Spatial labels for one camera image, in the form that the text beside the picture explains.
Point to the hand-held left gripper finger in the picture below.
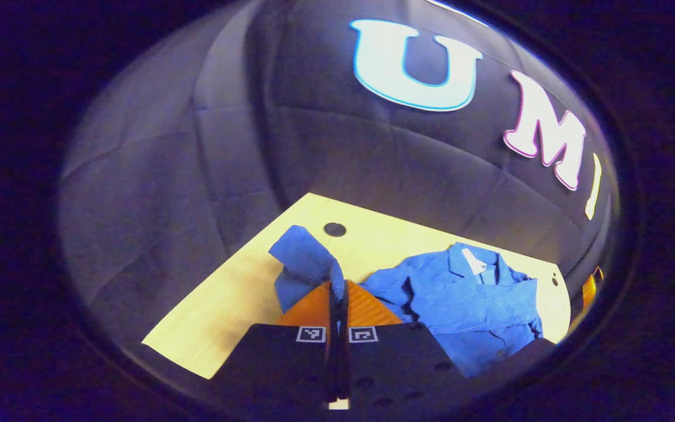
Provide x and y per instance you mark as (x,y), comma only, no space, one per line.
(344,363)
(333,363)

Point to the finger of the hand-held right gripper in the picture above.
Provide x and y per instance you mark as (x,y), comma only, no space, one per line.
(589,293)

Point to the blue button-up shirt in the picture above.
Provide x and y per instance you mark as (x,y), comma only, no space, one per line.
(460,305)

